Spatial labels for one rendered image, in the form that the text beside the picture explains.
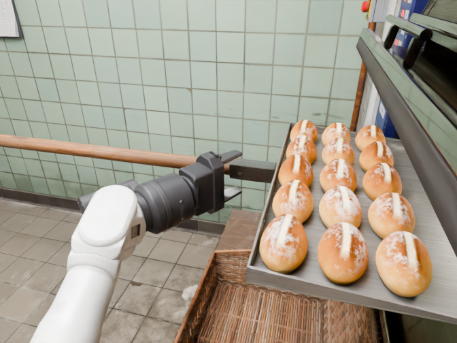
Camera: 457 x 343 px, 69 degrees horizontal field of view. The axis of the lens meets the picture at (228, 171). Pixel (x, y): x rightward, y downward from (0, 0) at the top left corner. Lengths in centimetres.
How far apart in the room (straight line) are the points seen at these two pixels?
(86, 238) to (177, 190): 16
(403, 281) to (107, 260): 37
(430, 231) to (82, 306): 51
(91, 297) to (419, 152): 38
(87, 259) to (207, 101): 158
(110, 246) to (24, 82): 222
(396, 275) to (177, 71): 171
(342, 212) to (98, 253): 35
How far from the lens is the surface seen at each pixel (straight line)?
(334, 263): 45
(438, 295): 51
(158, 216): 54
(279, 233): 46
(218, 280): 127
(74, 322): 45
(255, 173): 66
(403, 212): 56
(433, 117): 29
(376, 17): 146
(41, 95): 258
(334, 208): 54
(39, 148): 89
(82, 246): 48
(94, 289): 47
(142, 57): 207
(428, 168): 27
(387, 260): 48
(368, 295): 46
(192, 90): 199
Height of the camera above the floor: 152
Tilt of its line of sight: 28 degrees down
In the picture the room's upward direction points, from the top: straight up
